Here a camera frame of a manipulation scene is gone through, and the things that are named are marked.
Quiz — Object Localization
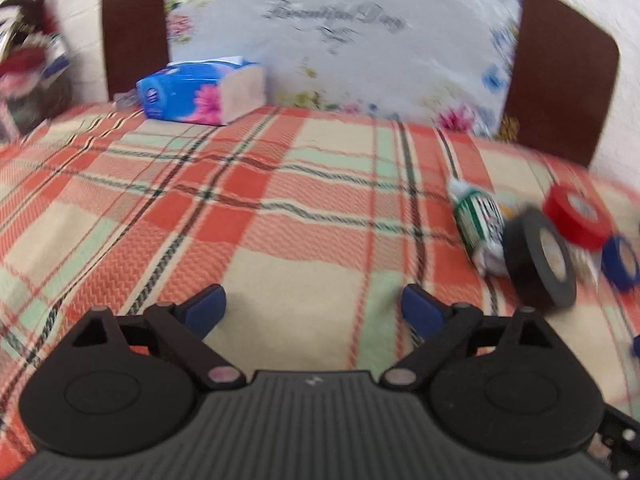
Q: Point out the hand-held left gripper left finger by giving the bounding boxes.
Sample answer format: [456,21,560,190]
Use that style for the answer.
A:
[72,284,247,391]

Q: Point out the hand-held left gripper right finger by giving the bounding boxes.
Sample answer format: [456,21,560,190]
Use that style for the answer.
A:
[381,284,556,391]

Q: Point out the blue tape roll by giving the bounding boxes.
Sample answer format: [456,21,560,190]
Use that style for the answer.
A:
[600,234,640,292]

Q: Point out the green white packet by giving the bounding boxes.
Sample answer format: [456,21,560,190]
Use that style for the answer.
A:
[447,177,511,277]

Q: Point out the plaid blanket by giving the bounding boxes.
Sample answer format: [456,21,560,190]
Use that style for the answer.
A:
[0,102,640,468]

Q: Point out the black tape roll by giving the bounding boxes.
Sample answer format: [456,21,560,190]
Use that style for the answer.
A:
[502,207,578,309]

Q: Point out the red tape roll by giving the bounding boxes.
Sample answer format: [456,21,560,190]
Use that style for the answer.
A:
[542,185,613,252]

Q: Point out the blue tissue pack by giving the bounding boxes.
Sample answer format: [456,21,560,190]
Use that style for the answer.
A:
[136,55,266,126]

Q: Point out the brown wooden headboard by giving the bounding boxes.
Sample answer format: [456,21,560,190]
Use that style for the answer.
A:
[100,0,621,168]

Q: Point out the floral printed pillow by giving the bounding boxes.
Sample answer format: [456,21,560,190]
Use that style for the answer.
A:
[165,0,526,138]

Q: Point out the cluttered items at left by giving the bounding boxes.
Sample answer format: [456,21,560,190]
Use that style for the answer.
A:
[0,0,76,136]

